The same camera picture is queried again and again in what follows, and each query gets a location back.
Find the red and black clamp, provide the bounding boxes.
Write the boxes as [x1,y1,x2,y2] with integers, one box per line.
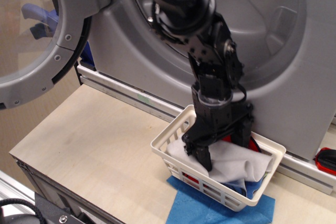
[314,147,335,176]

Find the grey felt cloth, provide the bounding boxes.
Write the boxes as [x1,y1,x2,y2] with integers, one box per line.
[166,139,274,184]

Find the white plastic laundry basket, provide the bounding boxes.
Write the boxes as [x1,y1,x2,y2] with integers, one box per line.
[151,105,286,212]

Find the aluminium frame rail lower left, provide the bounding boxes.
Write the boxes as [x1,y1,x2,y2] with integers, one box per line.
[1,171,35,217]

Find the black braided cable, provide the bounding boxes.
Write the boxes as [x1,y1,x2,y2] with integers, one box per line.
[0,198,47,224]

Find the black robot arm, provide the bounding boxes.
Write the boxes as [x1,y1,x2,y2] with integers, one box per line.
[151,0,253,170]

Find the black metal bracket with bolt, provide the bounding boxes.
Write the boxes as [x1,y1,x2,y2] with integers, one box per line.
[35,193,94,224]

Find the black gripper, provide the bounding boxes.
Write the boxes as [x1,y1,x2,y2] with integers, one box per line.
[182,85,254,171]

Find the grey toy washing machine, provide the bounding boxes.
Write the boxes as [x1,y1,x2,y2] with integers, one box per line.
[88,0,335,159]

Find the blue felt cloth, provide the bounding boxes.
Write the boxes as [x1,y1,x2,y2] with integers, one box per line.
[223,179,263,199]

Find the blue clamp behind door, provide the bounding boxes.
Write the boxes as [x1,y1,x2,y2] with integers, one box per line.
[21,3,59,40]

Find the aluminium extrusion rail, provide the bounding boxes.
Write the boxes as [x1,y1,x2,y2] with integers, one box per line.
[76,64,335,194]

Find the red cloth with dark trim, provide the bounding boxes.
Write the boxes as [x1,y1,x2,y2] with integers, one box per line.
[222,135,261,153]

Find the blue cloth under basket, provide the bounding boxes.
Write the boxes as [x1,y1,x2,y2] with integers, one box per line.
[166,176,276,223]

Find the grey round washer door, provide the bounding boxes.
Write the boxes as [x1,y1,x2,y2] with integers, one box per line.
[1,0,111,110]

